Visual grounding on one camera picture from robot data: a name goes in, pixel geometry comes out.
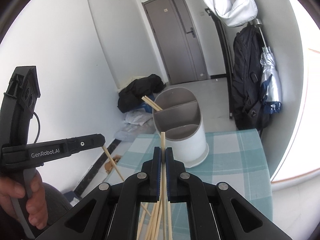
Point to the black backpack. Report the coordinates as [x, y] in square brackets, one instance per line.
[248, 110]

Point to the wooden chopstick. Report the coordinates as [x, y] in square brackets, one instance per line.
[110, 157]
[163, 184]

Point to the silver folded umbrella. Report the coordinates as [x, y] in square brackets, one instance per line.
[271, 94]

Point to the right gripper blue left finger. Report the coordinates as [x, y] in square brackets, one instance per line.
[155, 177]

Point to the tan boots pair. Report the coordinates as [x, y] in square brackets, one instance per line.
[108, 166]

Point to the white hanging bag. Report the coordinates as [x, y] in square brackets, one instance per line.
[233, 13]

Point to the chopstick in holder left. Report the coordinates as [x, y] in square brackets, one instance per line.
[151, 104]

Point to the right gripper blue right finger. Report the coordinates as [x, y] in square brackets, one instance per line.
[170, 172]

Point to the white plastic parcel bag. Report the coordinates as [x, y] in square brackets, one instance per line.
[137, 117]

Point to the chopstick on table one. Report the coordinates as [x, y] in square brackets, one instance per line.
[144, 213]

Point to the black jacket pile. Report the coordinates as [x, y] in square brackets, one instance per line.
[131, 96]

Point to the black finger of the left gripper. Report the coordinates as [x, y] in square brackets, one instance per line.
[87, 142]

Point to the grey plastic parcel bag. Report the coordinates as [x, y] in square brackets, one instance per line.
[129, 132]

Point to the grey entrance door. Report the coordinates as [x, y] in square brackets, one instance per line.
[177, 40]

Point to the white grey utensil holder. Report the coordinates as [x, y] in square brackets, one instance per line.
[180, 118]

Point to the chopstick on table two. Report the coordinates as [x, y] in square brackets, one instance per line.
[152, 221]

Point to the chopstick on table three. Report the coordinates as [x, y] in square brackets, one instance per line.
[156, 227]

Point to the blue white box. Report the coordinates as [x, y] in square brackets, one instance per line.
[146, 107]

